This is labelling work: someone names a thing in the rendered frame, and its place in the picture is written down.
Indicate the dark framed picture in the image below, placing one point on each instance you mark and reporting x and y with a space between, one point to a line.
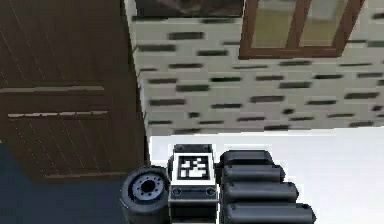
190 7

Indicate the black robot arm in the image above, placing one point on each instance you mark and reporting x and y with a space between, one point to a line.
253 193

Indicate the dark brown wooden door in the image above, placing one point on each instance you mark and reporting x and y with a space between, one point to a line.
66 83

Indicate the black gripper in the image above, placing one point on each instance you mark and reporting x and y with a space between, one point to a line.
145 191

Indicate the brown framed window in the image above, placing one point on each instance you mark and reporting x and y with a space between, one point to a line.
293 30

